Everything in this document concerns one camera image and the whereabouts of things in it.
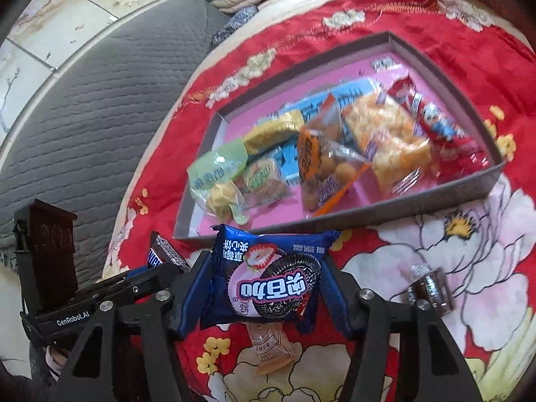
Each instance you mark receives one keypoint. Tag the pale green snack bag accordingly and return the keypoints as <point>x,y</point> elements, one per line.
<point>211,180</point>

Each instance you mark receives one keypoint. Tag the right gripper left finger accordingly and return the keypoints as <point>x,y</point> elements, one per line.
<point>190,292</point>

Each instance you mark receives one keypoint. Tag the small beige candy wrapper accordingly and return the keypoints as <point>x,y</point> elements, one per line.
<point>271,346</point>

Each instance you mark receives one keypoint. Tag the blue oreo packet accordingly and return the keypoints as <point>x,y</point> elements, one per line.
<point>265,278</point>

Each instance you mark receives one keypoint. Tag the orange clear snack bag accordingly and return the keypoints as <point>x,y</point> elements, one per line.
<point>327,168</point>

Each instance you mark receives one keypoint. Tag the yellow puffs snack bag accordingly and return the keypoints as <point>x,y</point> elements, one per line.
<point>392,140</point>

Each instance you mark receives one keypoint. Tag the small silver wrapped chocolate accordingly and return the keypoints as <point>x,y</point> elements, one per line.
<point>430,285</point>

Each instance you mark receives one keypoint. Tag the dark patterned cloth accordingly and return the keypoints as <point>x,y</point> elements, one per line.
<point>239,19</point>

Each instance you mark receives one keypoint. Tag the grey quilted mattress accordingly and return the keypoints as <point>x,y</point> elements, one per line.
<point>81,144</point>

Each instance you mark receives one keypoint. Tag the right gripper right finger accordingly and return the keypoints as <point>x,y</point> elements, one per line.
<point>340,293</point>

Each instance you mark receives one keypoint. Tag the green label cookie packet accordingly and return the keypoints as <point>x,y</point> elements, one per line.
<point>262,182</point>

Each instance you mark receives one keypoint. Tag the gold foil snack packet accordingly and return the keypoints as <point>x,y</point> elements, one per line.
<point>273,132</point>

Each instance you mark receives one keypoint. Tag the snickers bar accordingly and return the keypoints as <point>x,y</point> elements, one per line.
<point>161,252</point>

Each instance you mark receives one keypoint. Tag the red blue snack packet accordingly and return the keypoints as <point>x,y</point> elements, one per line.
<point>455,151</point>

